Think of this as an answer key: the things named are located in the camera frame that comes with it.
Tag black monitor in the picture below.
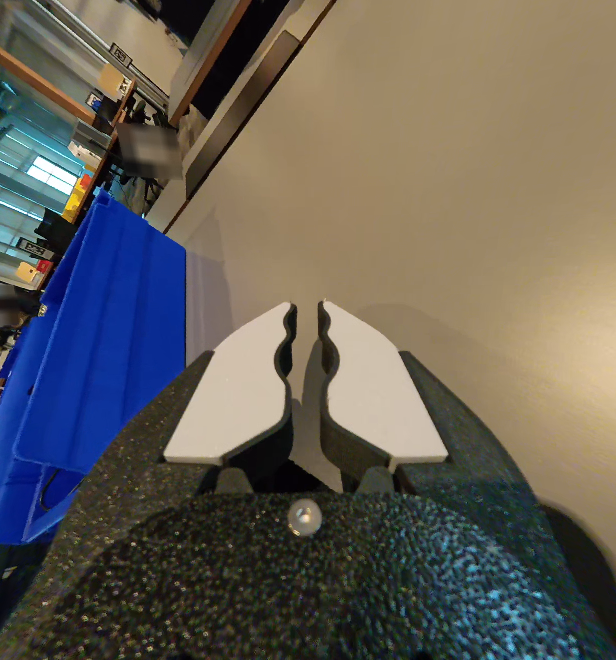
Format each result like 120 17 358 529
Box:
34 209 79 253

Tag paned window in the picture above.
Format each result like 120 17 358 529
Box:
26 156 79 187

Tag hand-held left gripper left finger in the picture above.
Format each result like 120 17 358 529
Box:
162 301 298 492

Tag long grey desk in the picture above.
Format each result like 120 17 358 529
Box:
167 0 252 127

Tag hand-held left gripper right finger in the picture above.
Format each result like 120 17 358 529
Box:
316 300 449 492

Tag brown cardboard panel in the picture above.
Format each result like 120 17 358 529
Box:
98 63 123 100

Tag yellow storage bins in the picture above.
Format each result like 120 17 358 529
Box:
63 186 89 223

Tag blue plastic bin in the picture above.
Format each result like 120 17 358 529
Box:
0 188 187 545

